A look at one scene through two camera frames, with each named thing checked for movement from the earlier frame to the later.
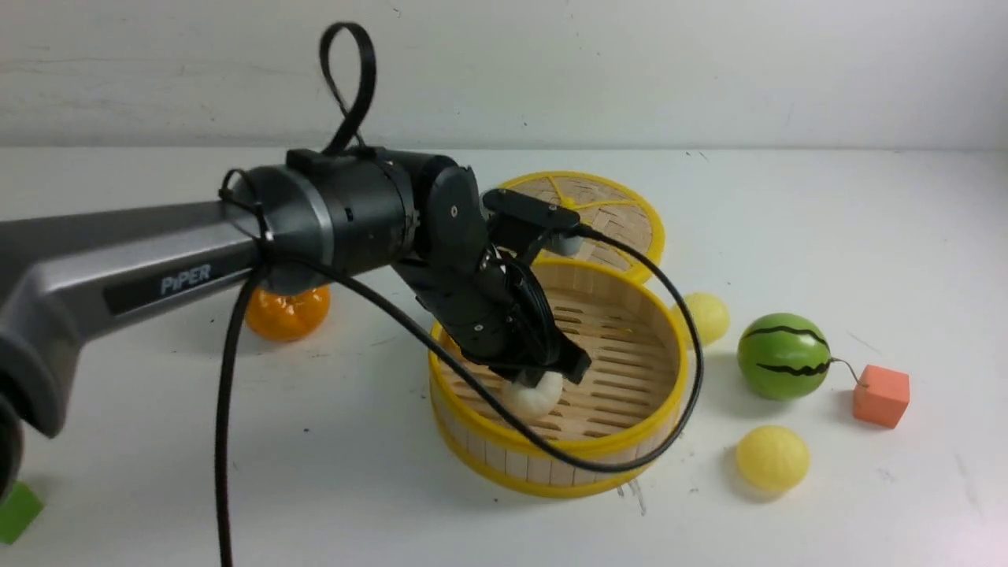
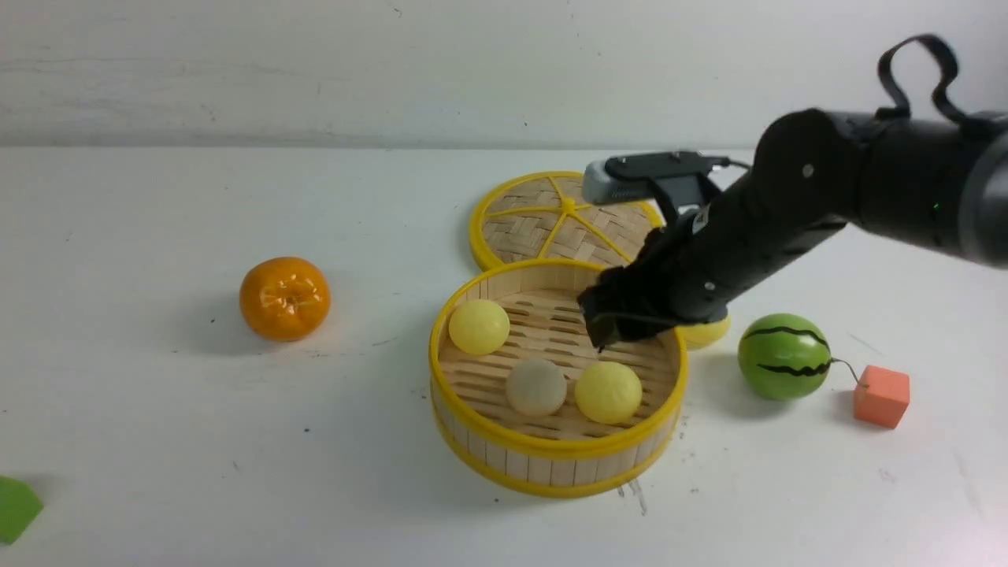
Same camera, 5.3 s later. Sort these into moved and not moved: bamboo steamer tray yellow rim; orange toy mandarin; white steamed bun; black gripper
Moved: black gripper
Not moved: white steamed bun; bamboo steamer tray yellow rim; orange toy mandarin
